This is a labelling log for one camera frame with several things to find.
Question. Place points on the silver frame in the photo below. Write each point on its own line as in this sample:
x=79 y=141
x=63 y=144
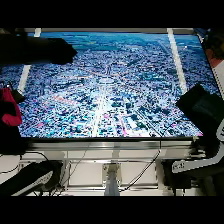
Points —
x=113 y=145

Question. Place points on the heap of clothes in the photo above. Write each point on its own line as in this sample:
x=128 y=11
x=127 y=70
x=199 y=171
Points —
x=215 y=45

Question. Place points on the red garment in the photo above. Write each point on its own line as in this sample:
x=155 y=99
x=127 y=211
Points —
x=11 y=113

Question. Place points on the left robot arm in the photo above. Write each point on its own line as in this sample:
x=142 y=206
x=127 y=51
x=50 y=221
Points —
x=30 y=176

